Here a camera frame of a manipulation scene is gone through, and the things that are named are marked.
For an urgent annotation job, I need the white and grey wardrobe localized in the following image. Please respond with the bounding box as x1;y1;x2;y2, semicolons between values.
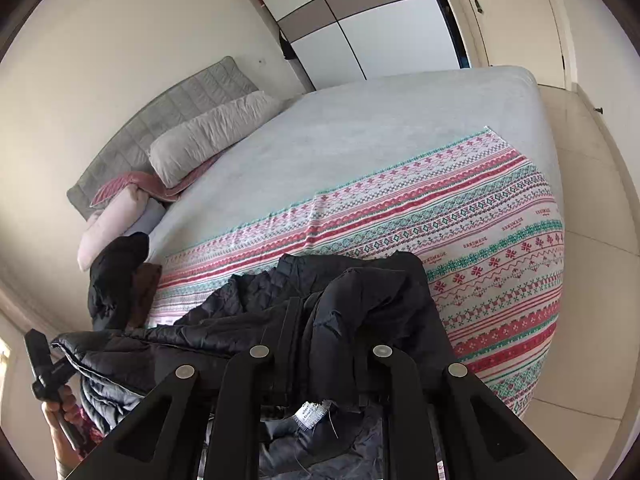
235;0;473;92

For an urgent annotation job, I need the pink quilted blanket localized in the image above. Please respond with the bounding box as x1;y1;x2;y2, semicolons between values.
90;155;221;208

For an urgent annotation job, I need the grey quilted headboard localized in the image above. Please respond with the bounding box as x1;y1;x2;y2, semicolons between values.
66;56;261;221

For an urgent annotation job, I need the bed with grey sheet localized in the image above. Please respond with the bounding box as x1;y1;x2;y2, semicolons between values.
147;65;560;267

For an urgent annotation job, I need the beige pillow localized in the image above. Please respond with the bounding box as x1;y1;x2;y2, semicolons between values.
149;91;286;190

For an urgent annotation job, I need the light pink pillow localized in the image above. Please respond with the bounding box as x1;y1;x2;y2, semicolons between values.
76;185;166;272

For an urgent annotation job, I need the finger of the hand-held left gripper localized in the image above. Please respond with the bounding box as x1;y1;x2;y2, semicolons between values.
24;329;55;383

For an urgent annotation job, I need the black puffer jacket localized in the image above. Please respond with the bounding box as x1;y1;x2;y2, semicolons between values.
50;251;453;480

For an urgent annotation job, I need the red floral cloth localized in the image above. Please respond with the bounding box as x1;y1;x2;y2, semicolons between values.
75;405;106;448

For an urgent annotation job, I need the cream door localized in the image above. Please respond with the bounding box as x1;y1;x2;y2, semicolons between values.
450;0;568;91

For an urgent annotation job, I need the black clothes pile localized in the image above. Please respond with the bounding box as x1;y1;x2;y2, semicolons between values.
87;232;151;332

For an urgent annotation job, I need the person's left hand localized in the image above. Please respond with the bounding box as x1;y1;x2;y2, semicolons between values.
41;385;83;461

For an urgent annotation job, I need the red green patterned blanket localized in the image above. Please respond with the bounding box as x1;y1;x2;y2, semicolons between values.
145;127;566;418

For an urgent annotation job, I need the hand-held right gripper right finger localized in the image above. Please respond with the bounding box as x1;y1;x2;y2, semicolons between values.
371;344;580;480

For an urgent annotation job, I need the person's left forearm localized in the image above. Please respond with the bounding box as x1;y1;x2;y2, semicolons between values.
49;455;83;480

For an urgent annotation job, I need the black hanging bag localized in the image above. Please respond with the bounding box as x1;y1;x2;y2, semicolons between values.
277;27;299;61

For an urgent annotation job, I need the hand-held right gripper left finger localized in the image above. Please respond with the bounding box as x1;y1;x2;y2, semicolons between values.
67;344;275;480

